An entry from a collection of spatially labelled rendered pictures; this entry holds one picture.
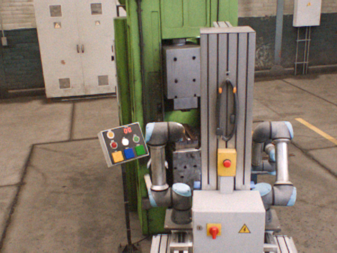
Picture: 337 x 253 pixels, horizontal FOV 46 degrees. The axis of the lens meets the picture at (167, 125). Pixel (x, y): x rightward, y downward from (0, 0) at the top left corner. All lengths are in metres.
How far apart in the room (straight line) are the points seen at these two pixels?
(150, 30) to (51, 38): 5.36
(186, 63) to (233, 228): 1.62
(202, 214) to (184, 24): 1.82
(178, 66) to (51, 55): 5.57
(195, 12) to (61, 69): 5.55
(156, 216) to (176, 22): 1.78
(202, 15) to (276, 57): 6.96
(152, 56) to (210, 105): 1.45
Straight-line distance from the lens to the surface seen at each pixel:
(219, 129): 1.93
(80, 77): 8.57
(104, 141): 3.08
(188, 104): 3.29
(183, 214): 2.55
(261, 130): 2.62
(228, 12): 3.40
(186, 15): 3.30
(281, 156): 2.59
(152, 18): 3.26
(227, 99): 1.93
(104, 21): 8.42
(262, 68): 10.11
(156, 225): 3.88
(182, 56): 3.19
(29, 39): 9.17
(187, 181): 3.48
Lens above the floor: 2.24
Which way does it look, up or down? 20 degrees down
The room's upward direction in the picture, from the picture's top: 2 degrees counter-clockwise
